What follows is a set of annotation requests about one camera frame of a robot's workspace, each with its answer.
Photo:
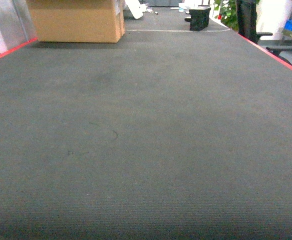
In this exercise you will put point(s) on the green potted plant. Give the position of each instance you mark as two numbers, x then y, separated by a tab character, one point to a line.
227	13

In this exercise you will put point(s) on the large cardboard box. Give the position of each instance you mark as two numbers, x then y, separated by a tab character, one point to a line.
77	21

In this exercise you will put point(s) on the black box on table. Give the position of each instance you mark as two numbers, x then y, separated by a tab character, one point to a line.
198	18

